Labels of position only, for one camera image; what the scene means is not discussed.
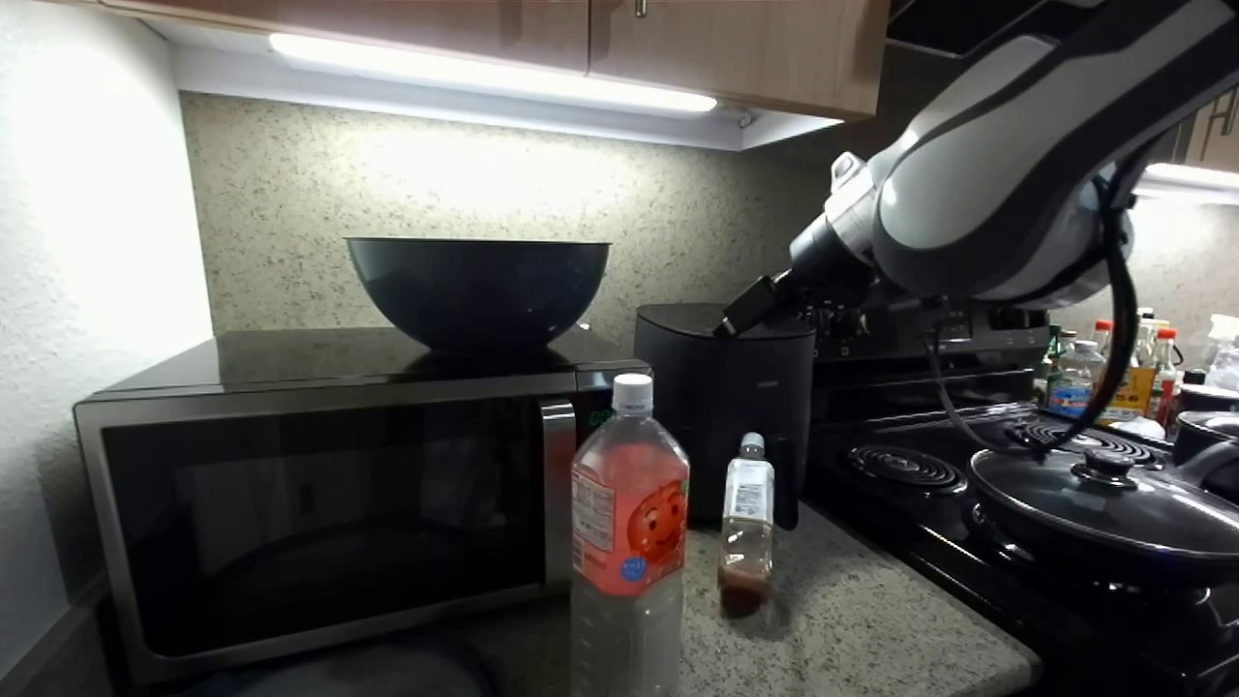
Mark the small coil stove burner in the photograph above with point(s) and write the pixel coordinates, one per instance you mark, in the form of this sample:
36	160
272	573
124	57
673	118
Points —
906	467

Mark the under cabinet light strip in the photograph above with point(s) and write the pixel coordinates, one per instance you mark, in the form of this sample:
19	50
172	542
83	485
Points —
489	76

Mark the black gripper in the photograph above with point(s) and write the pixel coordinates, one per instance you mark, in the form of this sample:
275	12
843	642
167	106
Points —
820	303

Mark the large bottle red label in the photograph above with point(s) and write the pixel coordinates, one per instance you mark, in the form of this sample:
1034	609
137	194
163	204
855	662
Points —
629	518

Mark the small brown sauce bottle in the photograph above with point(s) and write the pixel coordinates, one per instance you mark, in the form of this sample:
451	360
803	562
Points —
747	518

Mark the dark blue bowl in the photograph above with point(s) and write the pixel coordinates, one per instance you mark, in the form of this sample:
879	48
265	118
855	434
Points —
476	291

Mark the glass pan lid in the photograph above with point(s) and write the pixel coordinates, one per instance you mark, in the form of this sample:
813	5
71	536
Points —
1110	496

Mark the wooden wall cabinet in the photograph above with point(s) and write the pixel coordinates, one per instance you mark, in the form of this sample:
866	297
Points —
747	43

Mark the clear bottle blue label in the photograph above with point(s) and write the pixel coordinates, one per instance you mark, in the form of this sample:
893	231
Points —
1071	381

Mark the white plastic container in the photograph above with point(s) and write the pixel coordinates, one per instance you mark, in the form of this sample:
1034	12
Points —
1224	349

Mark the black air fryer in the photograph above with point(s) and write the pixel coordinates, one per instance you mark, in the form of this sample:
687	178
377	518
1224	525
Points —
723	400

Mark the red capped condiment bottle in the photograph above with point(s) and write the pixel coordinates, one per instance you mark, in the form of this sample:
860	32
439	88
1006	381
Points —
1167	373

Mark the silver black microwave oven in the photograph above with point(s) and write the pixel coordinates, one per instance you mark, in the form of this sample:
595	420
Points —
324	518

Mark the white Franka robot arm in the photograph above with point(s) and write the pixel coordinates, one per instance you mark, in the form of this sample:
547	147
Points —
1020	167

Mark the black electric stove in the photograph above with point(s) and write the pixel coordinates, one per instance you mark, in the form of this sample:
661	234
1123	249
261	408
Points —
932	554

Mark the black pan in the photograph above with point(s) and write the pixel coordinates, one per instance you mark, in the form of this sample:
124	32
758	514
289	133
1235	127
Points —
1097	567

